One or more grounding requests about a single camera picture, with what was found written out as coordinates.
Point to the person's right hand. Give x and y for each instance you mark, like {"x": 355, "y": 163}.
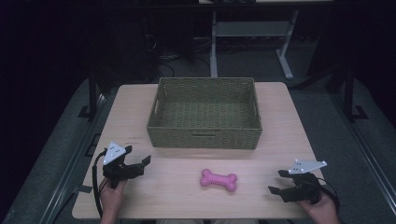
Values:
{"x": 325, "y": 213}

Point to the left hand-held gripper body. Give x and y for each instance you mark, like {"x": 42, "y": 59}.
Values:
{"x": 115, "y": 169}

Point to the white metal desk frame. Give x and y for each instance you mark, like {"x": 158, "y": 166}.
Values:
{"x": 249, "y": 28}

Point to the aluminium floor rail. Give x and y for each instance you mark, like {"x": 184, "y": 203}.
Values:
{"x": 73, "y": 155}
{"x": 362, "y": 140}

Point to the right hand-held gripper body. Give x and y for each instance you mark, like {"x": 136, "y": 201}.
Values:
{"x": 306, "y": 188}

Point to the black metal stand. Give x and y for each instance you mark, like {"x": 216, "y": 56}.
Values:
{"x": 92, "y": 93}
{"x": 349, "y": 93}

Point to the person's left hand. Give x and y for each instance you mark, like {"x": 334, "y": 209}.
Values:
{"x": 110, "y": 199}

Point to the green woven basket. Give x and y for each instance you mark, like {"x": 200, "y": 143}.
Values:
{"x": 204, "y": 137}

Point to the pink bone toy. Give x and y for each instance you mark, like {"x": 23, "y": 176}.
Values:
{"x": 218, "y": 179}

